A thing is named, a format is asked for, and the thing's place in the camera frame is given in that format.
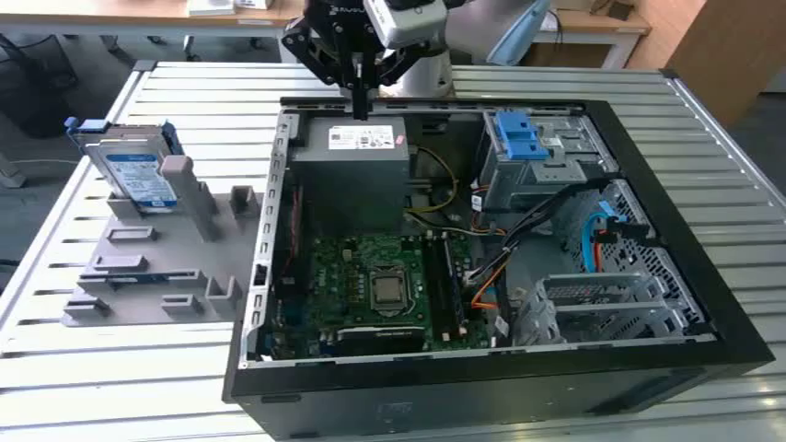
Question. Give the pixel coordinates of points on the silver drive cage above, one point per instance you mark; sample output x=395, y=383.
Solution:
x=552, y=172

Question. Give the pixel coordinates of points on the grey power supply unit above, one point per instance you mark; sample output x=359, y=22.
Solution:
x=350, y=193

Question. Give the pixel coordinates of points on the white cardboard box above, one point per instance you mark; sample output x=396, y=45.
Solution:
x=211, y=7

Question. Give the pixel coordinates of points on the black RAM slot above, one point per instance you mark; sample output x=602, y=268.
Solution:
x=435, y=285

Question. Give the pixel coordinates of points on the silver disk bay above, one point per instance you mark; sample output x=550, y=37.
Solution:
x=614, y=313

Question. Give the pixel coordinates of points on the blue drive cage latch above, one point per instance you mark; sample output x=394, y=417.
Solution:
x=519, y=138

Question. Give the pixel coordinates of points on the wooden desk white frame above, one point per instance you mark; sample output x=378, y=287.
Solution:
x=123, y=20

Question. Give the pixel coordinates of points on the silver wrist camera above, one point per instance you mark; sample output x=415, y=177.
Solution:
x=404, y=20

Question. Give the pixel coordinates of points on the grey parts rack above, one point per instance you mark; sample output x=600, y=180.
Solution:
x=172, y=258

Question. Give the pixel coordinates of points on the black graphics card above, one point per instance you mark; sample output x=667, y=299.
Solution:
x=380, y=338

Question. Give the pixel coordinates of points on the black mesh waste bin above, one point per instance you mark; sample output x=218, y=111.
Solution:
x=36, y=92

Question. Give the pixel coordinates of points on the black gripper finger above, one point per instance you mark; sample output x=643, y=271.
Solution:
x=399, y=64
x=312, y=50

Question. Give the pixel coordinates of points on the silver CPU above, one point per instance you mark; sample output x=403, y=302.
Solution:
x=388, y=290

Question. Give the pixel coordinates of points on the black open PC case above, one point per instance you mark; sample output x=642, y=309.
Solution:
x=491, y=400

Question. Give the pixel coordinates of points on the green motherboard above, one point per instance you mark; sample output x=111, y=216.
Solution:
x=343, y=276

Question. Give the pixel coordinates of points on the hard disk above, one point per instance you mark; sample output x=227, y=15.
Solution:
x=137, y=179

